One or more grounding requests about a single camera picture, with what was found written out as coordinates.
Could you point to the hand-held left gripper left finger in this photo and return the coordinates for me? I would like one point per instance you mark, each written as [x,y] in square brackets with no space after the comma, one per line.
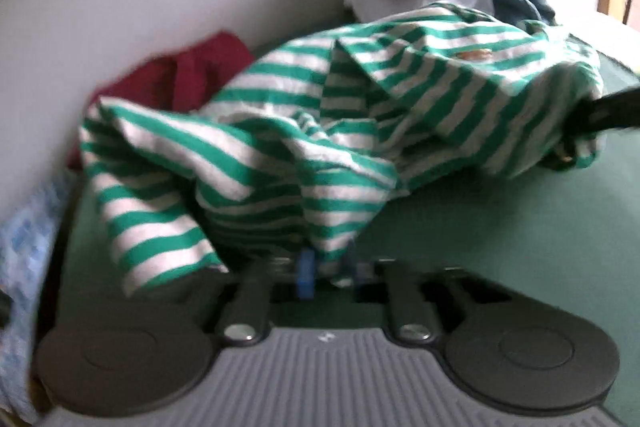
[305,276]

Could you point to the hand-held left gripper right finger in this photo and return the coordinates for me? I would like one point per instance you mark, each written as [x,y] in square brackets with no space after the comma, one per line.
[351,271]

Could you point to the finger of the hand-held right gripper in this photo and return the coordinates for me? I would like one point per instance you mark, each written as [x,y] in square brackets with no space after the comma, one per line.
[610,113]

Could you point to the green white striped shirt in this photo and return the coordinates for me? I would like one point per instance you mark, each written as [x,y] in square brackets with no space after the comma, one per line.
[400,107]

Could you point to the dark red knit garment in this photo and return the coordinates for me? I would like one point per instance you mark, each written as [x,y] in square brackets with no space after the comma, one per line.
[190,67]

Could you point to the light blue patterned cloth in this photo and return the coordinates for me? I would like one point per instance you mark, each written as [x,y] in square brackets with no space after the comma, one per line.
[30,257]

